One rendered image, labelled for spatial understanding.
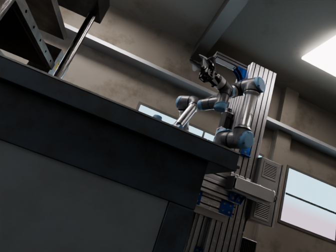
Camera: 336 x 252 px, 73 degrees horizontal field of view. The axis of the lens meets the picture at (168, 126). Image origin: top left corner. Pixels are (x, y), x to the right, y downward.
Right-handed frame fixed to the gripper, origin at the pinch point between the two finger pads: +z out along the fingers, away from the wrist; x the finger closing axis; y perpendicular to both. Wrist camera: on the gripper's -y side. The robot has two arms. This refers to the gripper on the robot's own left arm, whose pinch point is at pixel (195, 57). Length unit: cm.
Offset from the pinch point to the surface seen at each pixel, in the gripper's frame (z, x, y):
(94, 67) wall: -12, 257, -118
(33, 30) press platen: 71, 49, 13
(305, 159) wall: -387, 77, -93
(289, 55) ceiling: -231, 45, -211
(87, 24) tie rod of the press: 46, 78, -35
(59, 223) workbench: 50, -37, 93
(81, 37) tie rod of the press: 46, 80, -23
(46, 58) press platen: 59, 73, 11
